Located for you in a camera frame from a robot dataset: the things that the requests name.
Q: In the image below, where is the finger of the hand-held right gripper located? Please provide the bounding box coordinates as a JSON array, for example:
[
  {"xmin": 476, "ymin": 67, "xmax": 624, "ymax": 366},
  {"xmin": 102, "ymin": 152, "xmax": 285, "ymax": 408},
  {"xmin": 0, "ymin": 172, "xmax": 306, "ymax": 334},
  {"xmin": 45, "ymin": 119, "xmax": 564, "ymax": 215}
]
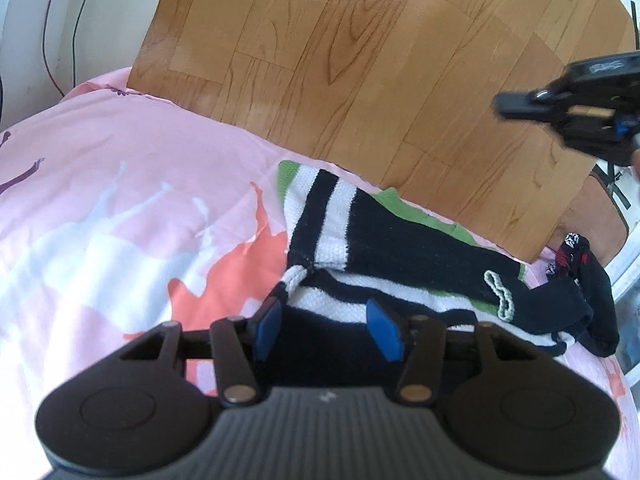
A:
[{"xmin": 492, "ymin": 88, "xmax": 566, "ymax": 122}]

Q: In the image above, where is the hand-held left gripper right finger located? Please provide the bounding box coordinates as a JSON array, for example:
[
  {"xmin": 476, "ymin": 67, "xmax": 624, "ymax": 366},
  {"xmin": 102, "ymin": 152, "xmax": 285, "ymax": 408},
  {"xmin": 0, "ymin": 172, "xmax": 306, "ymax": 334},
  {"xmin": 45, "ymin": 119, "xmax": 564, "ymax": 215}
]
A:
[{"xmin": 366, "ymin": 298, "xmax": 538, "ymax": 407}]

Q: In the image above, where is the red cable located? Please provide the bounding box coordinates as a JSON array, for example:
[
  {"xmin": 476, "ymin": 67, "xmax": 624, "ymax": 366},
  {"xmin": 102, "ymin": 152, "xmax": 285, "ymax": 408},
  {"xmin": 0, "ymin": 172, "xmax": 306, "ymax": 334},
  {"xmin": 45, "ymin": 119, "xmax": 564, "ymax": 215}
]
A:
[{"xmin": 41, "ymin": 0, "xmax": 68, "ymax": 98}]

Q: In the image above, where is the black tape cross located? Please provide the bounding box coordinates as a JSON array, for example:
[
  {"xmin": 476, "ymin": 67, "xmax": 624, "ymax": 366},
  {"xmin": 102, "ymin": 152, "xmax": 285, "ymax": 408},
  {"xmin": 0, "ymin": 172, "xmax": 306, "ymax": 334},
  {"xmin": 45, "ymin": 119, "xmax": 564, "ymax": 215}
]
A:
[{"xmin": 596, "ymin": 164, "xmax": 630, "ymax": 213}]

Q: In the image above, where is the pink printed blanket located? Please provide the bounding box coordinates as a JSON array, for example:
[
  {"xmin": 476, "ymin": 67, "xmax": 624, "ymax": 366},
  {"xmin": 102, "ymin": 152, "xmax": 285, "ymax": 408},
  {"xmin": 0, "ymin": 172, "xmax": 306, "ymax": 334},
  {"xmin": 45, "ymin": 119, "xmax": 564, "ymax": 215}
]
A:
[{"xmin": 0, "ymin": 67, "xmax": 631, "ymax": 480}]

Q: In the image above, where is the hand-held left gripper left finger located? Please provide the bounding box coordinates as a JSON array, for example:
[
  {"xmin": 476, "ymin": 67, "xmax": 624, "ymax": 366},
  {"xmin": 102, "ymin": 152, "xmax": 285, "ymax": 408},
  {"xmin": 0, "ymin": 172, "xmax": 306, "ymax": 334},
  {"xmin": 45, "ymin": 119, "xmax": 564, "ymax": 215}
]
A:
[{"xmin": 119, "ymin": 296, "xmax": 286, "ymax": 407}]

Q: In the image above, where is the black garment with red print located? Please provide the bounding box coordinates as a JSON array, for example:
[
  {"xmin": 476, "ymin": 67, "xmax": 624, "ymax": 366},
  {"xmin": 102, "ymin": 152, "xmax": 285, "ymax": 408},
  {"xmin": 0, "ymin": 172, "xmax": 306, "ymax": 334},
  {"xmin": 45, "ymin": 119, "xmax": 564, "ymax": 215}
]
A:
[{"xmin": 545, "ymin": 231, "xmax": 622, "ymax": 359}]

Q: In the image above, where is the navy white green knitted garment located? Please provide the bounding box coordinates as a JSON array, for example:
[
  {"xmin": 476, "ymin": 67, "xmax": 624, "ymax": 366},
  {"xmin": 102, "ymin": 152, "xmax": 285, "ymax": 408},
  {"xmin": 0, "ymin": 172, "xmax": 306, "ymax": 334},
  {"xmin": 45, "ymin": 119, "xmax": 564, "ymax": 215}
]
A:
[{"xmin": 277, "ymin": 160, "xmax": 596, "ymax": 391}]

